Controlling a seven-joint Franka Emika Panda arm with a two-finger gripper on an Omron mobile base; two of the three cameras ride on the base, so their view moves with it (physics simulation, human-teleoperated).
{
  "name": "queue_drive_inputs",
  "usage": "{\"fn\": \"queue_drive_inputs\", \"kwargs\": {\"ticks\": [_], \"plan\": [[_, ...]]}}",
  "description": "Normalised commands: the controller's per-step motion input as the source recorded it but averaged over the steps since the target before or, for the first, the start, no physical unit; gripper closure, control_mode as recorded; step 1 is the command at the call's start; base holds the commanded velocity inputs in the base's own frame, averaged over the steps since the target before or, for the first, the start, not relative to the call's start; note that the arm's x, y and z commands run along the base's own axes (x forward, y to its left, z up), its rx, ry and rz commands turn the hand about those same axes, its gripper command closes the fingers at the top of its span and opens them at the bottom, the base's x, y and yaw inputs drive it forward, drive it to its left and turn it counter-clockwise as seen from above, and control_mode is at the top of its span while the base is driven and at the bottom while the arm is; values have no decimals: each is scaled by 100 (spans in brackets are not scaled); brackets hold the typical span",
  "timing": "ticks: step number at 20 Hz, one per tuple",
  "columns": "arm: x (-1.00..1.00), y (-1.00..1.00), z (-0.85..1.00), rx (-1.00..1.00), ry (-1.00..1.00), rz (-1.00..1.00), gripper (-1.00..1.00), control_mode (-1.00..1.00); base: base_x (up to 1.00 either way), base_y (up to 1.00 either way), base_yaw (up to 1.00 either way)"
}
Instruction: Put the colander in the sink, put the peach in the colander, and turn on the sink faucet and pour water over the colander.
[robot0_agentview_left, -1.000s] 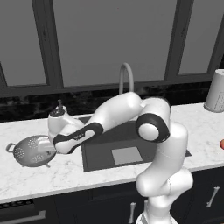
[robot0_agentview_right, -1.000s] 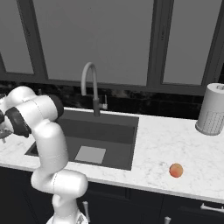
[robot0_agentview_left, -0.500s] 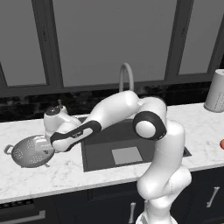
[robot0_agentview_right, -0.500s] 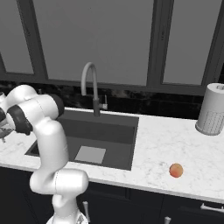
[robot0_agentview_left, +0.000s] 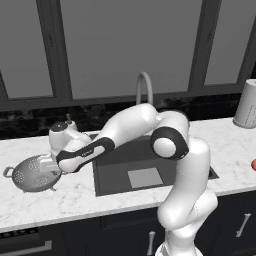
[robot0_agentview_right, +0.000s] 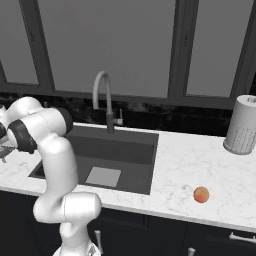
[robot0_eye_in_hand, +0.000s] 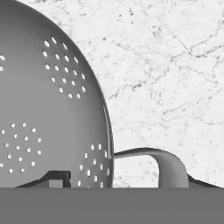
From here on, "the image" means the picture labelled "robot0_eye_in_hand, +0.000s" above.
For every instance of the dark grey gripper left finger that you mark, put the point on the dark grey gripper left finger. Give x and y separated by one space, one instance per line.
58 178

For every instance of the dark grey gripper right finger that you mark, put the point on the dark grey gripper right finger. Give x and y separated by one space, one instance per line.
198 183

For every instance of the grey metal colander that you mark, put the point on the grey metal colander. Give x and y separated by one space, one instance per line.
52 116

